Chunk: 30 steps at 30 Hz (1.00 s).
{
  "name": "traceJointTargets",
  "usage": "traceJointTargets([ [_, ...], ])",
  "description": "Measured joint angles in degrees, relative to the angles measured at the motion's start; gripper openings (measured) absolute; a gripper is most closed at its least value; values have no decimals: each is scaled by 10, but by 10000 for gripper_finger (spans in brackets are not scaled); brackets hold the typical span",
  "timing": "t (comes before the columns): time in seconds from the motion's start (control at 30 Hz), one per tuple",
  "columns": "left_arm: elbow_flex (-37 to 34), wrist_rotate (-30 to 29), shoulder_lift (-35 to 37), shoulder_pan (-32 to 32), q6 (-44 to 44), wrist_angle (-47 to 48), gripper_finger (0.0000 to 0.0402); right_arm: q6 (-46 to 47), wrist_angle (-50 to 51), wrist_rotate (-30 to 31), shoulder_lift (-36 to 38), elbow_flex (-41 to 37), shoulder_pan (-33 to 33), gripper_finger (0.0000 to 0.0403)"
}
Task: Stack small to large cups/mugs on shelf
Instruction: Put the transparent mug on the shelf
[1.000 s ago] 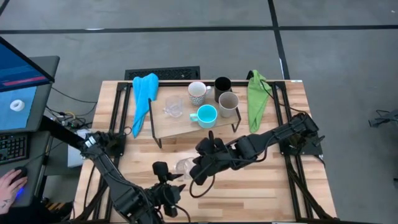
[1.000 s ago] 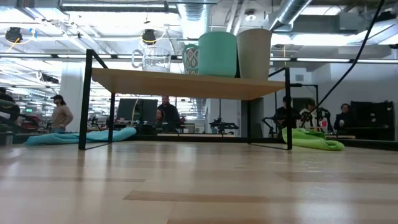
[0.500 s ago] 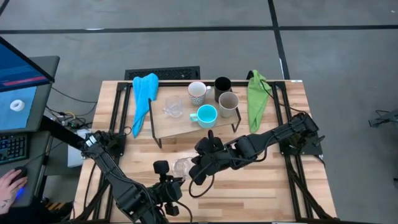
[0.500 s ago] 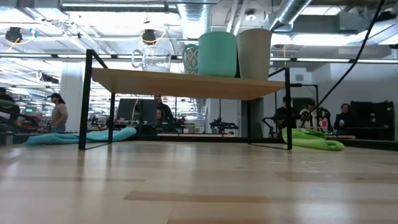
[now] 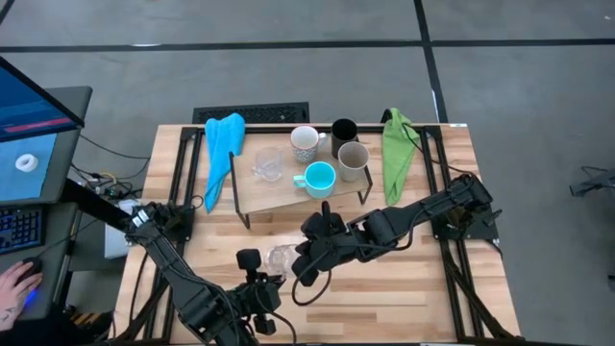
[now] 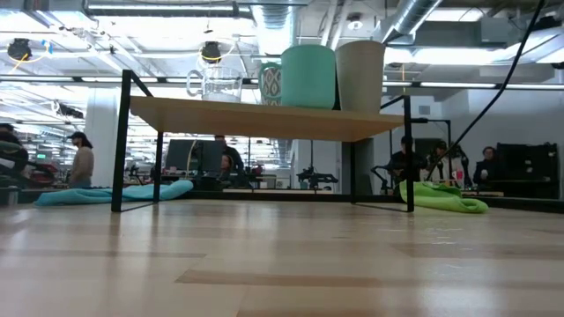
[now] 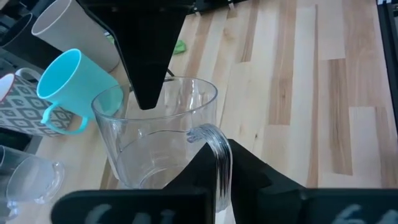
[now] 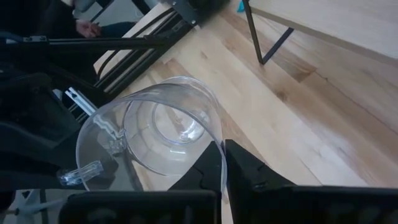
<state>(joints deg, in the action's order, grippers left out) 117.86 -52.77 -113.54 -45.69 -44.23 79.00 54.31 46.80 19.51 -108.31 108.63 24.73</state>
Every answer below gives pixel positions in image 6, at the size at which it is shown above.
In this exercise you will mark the large teal mug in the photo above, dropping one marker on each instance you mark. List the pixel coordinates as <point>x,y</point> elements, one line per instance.
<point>308,77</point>

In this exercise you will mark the clear glass mug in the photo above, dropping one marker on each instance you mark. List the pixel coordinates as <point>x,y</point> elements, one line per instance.
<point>220,86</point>

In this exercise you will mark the background black robot arm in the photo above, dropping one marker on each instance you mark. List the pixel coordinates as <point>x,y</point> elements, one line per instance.
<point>317,178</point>

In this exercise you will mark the wooden shelf with black legs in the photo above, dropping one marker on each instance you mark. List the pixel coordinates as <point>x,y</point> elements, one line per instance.
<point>264,119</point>

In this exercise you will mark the person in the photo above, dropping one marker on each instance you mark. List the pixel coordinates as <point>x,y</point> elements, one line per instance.
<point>232,158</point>
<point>402,163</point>
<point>485,167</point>
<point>83,160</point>
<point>11,154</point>
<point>440,158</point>

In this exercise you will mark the black computer monitor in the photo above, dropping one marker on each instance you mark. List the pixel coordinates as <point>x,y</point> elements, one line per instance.
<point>180,156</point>

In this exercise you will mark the tall beige cup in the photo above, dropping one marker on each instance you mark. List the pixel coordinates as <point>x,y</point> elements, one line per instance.
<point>361,75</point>

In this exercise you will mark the teal cloth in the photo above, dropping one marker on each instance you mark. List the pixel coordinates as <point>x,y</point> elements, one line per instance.
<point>132,193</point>

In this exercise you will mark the green cloth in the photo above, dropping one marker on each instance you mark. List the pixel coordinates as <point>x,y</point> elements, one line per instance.
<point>440,198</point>

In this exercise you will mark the white building column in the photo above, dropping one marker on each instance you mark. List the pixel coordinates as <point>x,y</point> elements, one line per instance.
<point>100,136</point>

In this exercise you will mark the black cabinet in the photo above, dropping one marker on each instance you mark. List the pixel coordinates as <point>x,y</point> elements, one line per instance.
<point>529,169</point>

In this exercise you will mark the silver ribbed ceiling duct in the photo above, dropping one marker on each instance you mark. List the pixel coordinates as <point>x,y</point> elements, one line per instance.
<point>276,26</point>

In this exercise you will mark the silver smooth ceiling duct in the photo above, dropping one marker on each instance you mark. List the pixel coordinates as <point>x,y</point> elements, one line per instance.
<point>410,17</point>

